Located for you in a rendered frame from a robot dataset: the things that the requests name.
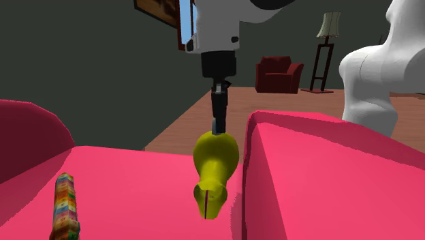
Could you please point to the red framed window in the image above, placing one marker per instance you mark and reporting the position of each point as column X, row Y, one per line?
column 185, row 20

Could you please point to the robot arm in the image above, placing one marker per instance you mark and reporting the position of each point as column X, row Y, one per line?
column 215, row 26

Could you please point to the pink sofa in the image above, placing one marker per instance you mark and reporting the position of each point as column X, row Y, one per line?
column 132, row 186

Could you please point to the yellow vase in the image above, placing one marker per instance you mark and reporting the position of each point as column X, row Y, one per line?
column 214, row 159

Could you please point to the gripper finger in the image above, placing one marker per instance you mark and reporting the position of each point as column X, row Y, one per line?
column 219, row 106

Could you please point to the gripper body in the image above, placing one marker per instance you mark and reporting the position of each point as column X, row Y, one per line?
column 218, row 64

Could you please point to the floor lamp with pale shade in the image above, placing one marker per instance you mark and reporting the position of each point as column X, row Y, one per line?
column 327, row 30

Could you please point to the framed wall picture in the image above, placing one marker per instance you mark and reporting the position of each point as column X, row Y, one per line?
column 159, row 10

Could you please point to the colourful patterned box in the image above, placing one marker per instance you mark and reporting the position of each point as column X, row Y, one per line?
column 64, row 206

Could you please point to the dark red armchair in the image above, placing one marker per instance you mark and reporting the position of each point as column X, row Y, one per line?
column 277, row 78

